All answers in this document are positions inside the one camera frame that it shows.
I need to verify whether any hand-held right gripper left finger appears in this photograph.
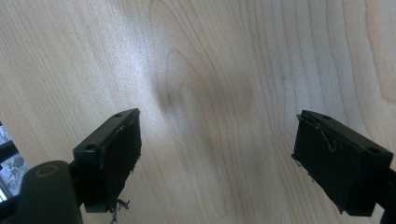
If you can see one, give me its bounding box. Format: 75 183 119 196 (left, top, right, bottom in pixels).
72 107 143 215

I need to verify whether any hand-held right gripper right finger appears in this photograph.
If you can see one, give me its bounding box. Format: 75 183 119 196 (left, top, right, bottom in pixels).
290 109 395 217

